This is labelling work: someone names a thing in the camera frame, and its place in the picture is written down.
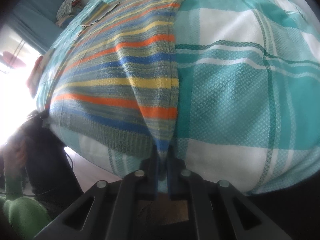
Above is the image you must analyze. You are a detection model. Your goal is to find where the teal window curtain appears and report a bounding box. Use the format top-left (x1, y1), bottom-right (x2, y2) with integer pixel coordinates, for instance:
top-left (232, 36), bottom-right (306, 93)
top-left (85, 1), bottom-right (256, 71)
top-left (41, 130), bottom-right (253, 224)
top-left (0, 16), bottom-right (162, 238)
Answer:
top-left (8, 0), bottom-right (65, 54)

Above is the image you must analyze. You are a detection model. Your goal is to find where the striped knit sweater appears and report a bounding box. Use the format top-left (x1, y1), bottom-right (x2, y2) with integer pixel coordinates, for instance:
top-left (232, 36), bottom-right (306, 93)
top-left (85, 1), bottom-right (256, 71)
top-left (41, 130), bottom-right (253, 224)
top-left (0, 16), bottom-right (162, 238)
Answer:
top-left (46, 0), bottom-right (184, 155)

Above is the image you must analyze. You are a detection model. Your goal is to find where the red garment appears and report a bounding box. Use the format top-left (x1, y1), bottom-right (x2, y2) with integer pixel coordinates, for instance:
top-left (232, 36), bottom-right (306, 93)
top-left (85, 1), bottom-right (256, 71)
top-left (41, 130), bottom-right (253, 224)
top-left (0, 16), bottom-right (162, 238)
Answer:
top-left (27, 56), bottom-right (43, 98)

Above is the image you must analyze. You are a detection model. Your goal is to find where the pile of clothes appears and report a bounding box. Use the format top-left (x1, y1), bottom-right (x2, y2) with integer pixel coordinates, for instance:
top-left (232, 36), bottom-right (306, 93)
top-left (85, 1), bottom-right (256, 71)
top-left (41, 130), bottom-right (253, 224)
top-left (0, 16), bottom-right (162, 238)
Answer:
top-left (56, 0), bottom-right (83, 26)

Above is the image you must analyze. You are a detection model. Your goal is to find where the person's left hand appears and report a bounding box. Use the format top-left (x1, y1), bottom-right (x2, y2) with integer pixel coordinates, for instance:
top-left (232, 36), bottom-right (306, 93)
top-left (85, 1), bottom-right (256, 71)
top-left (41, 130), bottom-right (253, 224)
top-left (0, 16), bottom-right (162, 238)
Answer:
top-left (1, 128), bottom-right (27, 179)

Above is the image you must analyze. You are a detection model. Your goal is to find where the teal plaid bedspread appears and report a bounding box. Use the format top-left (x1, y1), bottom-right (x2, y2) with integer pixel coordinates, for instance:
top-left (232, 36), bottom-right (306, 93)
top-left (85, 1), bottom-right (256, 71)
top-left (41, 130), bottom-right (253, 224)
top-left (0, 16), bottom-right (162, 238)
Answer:
top-left (35, 0), bottom-right (319, 194)

